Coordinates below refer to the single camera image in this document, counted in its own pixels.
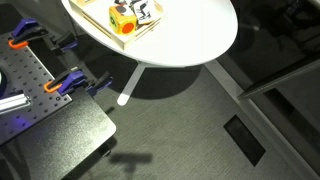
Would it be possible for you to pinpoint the white table leg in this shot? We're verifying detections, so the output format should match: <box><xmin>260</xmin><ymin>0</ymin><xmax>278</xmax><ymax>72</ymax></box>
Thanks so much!
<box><xmin>116</xmin><ymin>61</ymin><xmax>148</xmax><ymax>107</ymax></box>

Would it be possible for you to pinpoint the orange multicoloured soft cube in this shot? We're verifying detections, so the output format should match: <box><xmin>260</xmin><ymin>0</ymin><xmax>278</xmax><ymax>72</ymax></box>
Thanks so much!
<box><xmin>108</xmin><ymin>4</ymin><xmax>139</xmax><ymax>36</ymax></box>

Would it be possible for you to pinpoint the black and white soft cube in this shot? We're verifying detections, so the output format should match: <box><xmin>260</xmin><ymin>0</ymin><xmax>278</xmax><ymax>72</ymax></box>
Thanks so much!
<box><xmin>130</xmin><ymin>0</ymin><xmax>158</xmax><ymax>26</ymax></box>

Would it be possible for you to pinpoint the wooden tray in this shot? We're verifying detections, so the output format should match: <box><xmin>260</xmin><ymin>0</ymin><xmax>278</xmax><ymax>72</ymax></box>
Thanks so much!
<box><xmin>68</xmin><ymin>0</ymin><xmax>165</xmax><ymax>52</ymax></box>

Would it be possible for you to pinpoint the black floor hatch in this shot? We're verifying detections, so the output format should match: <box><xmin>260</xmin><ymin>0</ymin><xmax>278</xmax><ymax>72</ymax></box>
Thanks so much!
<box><xmin>222</xmin><ymin>114</ymin><xmax>267</xmax><ymax>168</ymax></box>

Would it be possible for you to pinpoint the black robot table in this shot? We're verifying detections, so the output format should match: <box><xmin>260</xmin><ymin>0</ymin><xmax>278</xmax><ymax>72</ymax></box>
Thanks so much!
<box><xmin>0</xmin><ymin>89</ymin><xmax>118</xmax><ymax>180</ymax></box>

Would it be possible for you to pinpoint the black perforated breadboard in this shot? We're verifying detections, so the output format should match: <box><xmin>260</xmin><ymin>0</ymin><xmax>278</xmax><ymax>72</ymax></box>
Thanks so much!
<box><xmin>0</xmin><ymin>32</ymin><xmax>73</xmax><ymax>146</ymax></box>

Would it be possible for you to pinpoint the aluminium extrusion bar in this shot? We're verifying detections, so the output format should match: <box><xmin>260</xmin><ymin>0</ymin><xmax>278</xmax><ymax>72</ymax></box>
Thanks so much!
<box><xmin>0</xmin><ymin>92</ymin><xmax>32</xmax><ymax>114</ymax></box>

